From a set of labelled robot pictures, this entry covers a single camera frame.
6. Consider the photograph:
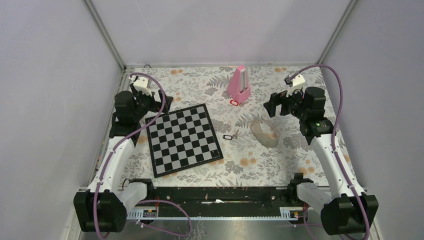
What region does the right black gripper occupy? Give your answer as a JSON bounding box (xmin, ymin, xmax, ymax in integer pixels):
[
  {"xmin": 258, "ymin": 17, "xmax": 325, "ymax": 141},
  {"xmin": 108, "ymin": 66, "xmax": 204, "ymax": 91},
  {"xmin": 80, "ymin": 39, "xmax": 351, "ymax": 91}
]
[{"xmin": 263, "ymin": 85, "xmax": 309, "ymax": 120}]

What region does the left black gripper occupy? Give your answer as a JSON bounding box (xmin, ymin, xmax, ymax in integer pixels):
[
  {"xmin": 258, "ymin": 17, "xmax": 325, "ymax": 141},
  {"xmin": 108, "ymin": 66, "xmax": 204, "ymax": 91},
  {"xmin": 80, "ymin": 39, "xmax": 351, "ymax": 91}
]
[{"xmin": 130, "ymin": 83, "xmax": 173, "ymax": 121}]

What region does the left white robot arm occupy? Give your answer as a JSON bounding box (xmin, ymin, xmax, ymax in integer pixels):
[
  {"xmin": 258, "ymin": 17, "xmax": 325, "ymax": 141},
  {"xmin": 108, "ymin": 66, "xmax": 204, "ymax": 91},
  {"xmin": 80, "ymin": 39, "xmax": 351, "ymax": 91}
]
[{"xmin": 73, "ymin": 85, "xmax": 174, "ymax": 233}]

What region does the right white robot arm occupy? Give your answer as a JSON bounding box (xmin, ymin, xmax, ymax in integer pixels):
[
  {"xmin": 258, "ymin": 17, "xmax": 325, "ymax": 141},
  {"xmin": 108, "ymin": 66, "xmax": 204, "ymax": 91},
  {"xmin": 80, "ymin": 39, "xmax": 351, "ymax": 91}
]
[{"xmin": 263, "ymin": 87, "xmax": 379, "ymax": 240}]

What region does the pink metronome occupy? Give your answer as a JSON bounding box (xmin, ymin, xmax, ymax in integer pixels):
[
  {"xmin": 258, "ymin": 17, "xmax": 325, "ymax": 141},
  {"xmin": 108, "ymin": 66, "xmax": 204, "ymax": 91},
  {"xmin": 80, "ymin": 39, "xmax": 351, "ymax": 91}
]
[{"xmin": 226, "ymin": 65, "xmax": 251, "ymax": 104}]

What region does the black white chessboard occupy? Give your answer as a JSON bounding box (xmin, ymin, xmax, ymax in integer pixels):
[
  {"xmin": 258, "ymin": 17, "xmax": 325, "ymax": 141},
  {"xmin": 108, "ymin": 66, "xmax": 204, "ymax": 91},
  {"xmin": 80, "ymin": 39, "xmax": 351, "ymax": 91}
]
[{"xmin": 146, "ymin": 103, "xmax": 224, "ymax": 178}]

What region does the red key tag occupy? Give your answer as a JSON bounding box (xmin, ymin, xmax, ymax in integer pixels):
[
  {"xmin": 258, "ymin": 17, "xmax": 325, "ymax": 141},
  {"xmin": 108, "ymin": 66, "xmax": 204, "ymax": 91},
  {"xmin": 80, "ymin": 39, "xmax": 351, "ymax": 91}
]
[{"xmin": 229, "ymin": 99, "xmax": 239, "ymax": 106}]

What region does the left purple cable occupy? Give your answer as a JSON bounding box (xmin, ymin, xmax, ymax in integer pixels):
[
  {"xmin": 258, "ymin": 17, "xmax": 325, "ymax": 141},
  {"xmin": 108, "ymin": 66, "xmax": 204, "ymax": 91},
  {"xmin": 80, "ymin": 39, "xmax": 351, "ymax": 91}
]
[{"xmin": 93, "ymin": 72, "xmax": 193, "ymax": 240}]

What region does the purple cable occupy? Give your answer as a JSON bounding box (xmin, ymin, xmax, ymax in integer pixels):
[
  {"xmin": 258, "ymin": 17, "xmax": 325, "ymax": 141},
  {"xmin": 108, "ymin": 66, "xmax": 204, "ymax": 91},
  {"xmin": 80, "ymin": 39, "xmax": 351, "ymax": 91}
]
[
  {"xmin": 93, "ymin": 72, "xmax": 193, "ymax": 240},
  {"xmin": 287, "ymin": 64, "xmax": 371, "ymax": 240}
]

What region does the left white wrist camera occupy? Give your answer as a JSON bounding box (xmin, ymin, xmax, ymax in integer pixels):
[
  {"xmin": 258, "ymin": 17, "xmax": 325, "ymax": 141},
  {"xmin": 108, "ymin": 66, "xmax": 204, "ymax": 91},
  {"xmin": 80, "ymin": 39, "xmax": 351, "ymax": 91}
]
[{"xmin": 129, "ymin": 75, "xmax": 153, "ymax": 97}]

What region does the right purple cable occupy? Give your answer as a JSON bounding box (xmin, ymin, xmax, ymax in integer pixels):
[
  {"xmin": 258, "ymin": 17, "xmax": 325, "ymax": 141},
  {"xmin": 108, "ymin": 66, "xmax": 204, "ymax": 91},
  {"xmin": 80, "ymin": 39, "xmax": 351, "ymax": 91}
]
[{"xmin": 287, "ymin": 64, "xmax": 371, "ymax": 240}]

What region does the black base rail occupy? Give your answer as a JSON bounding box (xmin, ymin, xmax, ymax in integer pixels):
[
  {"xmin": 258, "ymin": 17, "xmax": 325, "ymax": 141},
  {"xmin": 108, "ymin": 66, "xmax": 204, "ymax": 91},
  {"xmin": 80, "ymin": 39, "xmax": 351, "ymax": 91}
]
[{"xmin": 133, "ymin": 186, "xmax": 306, "ymax": 219}]

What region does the white slotted cable duct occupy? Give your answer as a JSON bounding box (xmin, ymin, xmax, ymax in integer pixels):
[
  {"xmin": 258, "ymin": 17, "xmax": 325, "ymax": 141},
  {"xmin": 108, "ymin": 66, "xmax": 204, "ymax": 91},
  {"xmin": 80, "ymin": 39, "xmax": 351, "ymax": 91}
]
[{"xmin": 126, "ymin": 207, "xmax": 301, "ymax": 221}]

